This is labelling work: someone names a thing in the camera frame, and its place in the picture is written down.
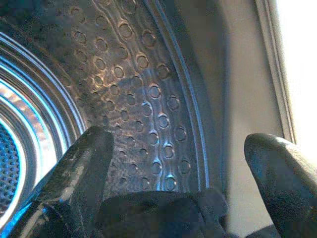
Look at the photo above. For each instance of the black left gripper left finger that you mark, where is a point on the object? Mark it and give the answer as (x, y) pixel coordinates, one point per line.
(74, 173)

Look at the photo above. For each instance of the white front-load dryer with drum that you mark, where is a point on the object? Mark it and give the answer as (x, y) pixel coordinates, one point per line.
(153, 74)

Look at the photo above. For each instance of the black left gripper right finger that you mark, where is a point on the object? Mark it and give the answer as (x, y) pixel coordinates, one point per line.
(284, 178)

